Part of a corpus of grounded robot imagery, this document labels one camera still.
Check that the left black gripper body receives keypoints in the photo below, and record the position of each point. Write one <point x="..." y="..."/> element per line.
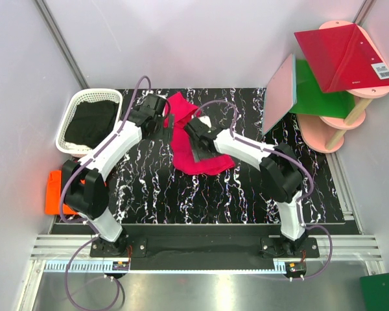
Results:
<point x="158" y="129"/>

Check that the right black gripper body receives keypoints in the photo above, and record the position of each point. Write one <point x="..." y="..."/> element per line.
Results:
<point x="196" y="141"/>

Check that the magenta pink towel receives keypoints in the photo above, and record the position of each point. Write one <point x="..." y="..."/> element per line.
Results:
<point x="183" y="159"/>

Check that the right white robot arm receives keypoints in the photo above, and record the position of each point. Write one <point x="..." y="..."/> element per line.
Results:
<point x="280" y="171"/>

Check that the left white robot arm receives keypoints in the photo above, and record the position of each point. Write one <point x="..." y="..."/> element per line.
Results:
<point x="84" y="188"/>

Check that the white plastic laundry basket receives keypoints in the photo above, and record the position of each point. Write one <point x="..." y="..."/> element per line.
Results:
<point x="90" y="95"/>

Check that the black towel in basket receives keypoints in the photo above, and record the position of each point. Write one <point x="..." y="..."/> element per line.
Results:
<point x="91" y="123"/>

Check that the pink board with teal edge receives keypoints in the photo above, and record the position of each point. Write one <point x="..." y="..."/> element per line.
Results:
<point x="280" y="94"/>

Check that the green plastic sheet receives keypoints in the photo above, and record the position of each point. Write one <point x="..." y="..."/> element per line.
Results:
<point x="312" y="101"/>

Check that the orange folded towel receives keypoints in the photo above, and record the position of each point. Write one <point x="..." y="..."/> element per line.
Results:
<point x="54" y="190"/>

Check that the red plastic sheet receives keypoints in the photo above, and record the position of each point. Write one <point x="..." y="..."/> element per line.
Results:
<point x="341" y="58"/>

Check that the dark green board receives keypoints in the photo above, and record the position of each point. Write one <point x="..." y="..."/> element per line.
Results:
<point x="375" y="290"/>

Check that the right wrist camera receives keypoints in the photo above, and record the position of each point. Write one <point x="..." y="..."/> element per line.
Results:
<point x="206" y="120"/>

